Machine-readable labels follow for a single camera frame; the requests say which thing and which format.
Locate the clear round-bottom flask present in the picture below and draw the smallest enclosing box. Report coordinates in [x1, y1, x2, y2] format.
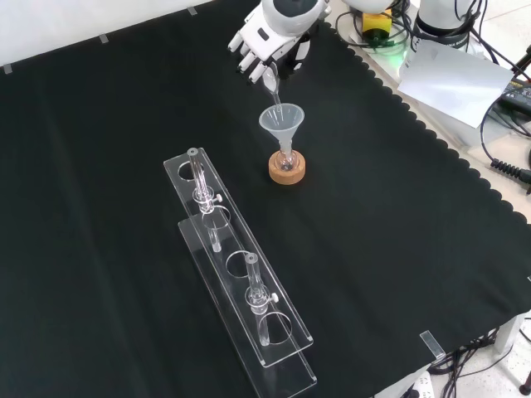
[276, 143, 297, 172]

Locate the clear plastic funnel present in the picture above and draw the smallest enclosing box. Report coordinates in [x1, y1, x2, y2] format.
[258, 104, 306, 157]

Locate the clear acrylic funnel stand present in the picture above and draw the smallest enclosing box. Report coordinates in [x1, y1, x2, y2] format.
[163, 145, 319, 398]

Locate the black bench cloth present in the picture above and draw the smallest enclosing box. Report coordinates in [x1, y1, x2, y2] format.
[0, 0, 531, 398]

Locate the yellow stop button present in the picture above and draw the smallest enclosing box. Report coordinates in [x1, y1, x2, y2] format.
[361, 9, 393, 43]

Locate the pale board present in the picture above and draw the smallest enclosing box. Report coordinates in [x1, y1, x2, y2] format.
[397, 39, 515, 130]

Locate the white power strip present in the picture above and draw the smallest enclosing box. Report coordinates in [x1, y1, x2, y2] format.
[396, 370, 437, 398]

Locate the black power adapter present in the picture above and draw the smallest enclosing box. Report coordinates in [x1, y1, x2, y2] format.
[499, 78, 531, 110]

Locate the white table leg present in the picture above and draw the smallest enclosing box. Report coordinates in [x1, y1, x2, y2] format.
[497, 313, 525, 355]

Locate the cork ring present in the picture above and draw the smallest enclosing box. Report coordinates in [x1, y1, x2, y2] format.
[268, 150, 308, 185]

